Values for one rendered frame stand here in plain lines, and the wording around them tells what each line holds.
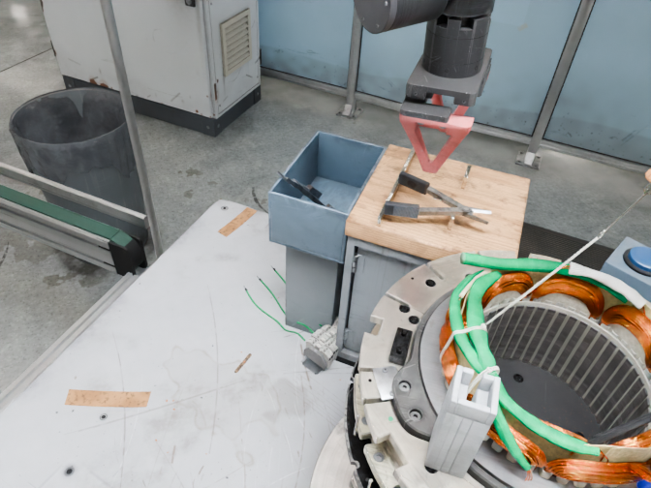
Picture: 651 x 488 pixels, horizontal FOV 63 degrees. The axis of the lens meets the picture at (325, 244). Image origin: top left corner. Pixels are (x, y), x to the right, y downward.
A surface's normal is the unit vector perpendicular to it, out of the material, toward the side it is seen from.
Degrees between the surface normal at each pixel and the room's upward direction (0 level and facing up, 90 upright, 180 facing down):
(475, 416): 90
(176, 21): 90
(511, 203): 0
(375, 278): 90
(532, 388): 0
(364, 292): 90
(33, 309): 0
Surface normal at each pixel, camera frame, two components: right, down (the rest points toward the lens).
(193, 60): -0.42, 0.59
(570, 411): 0.06, -0.73
